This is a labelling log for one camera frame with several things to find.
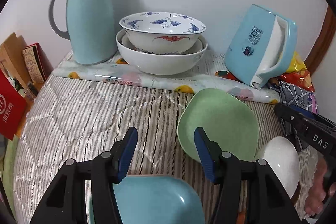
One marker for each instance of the light blue square plate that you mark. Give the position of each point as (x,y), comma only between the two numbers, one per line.
(157,199)

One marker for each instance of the patterned red book box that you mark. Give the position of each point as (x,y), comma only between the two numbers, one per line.
(37,63)

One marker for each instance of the blue patterned porcelain bowl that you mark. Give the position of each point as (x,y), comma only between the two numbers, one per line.
(163,33)

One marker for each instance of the brown cardboard box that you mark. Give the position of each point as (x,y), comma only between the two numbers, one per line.
(13,64)

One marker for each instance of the red chips bag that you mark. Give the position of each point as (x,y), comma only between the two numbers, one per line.
(301,79)

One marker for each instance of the light blue electric kettle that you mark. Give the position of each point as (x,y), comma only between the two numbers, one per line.
(262,47)

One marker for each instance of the white ceramic bowl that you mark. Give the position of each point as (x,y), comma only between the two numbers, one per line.
(283,158)

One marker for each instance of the brown wooden door frame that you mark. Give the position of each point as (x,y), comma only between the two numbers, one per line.
(322,43)

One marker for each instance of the fruit patterned plastic mat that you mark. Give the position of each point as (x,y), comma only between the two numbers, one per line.
(208,73)

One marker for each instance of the right hand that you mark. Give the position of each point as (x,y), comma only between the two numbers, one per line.
(314,200)

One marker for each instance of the striped quilted bed cover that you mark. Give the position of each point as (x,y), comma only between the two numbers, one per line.
(80,119)

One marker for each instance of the light blue thermos jug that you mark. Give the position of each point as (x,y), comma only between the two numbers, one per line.
(90,29)

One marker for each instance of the green square plate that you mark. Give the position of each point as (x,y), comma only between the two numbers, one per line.
(225,119)

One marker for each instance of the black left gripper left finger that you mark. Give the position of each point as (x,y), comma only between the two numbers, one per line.
(64,199)

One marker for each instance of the red paper bag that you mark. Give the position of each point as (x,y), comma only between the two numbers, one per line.
(13,106)

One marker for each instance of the grey checked folded cloth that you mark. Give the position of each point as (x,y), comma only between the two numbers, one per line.
(294,96)

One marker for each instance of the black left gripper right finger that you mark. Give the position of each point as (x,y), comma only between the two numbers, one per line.
(267,199)

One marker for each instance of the yellow chips bag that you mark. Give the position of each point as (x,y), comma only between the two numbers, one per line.
(296,64)

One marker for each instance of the large white porcelain bowl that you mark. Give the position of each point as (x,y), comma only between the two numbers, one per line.
(162,65)

